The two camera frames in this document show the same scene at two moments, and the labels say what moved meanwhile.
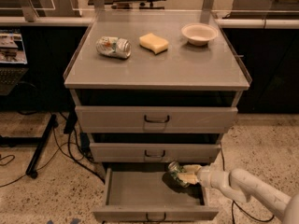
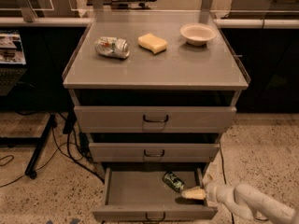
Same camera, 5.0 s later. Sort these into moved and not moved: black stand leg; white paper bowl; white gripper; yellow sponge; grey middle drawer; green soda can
Moved: white gripper; green soda can
Not moved: yellow sponge; white paper bowl; grey middle drawer; black stand leg
